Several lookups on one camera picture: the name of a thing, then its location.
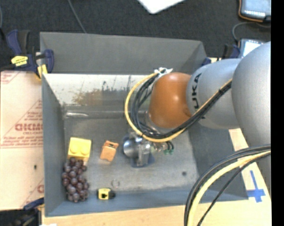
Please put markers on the purple toy grape bunch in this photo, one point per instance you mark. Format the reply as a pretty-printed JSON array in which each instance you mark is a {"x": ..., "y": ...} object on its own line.
[{"x": 74, "y": 182}]

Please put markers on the yellow and black small plug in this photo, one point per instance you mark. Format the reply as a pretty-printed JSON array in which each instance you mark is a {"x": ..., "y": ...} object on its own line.
[{"x": 104, "y": 194}]

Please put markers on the grey metal bin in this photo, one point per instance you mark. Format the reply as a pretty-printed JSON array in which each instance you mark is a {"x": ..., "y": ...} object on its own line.
[{"x": 123, "y": 173}]

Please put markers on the black cylinder on white bracket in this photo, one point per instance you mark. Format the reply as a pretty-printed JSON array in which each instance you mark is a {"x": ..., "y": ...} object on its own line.
[{"x": 161, "y": 147}]

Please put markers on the brown cardboard board red print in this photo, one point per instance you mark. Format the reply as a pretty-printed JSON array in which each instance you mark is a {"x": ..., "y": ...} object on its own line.
[{"x": 17, "y": 163}]

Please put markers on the yellow toy brick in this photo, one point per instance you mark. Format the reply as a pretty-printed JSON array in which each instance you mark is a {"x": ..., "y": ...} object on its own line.
[{"x": 79, "y": 147}]

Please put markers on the small orange tag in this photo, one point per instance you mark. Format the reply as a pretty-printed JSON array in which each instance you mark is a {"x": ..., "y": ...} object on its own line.
[{"x": 108, "y": 151}]

